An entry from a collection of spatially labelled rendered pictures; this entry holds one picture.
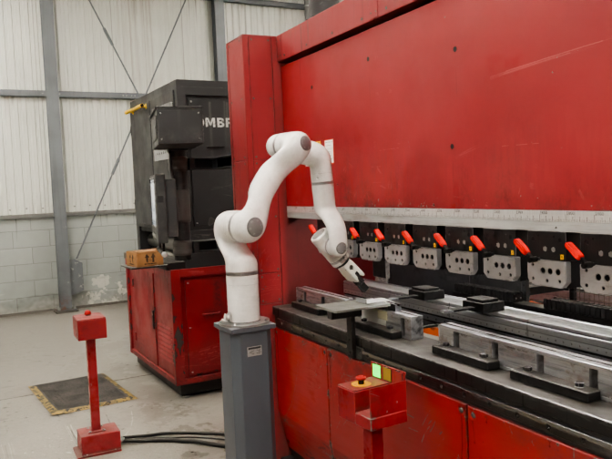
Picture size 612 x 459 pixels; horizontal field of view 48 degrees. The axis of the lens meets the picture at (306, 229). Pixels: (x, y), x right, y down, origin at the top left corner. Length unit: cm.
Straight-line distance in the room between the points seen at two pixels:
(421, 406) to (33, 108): 780
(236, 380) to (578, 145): 141
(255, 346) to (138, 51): 785
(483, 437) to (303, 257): 172
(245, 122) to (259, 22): 725
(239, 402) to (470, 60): 145
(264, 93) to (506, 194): 176
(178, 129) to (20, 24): 634
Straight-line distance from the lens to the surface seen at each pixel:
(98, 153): 971
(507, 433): 224
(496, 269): 230
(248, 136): 358
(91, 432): 433
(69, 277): 946
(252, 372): 256
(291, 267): 368
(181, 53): 1024
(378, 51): 287
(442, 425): 250
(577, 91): 206
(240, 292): 252
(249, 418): 260
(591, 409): 204
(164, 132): 363
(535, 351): 226
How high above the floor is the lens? 150
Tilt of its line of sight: 4 degrees down
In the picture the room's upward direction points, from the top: 2 degrees counter-clockwise
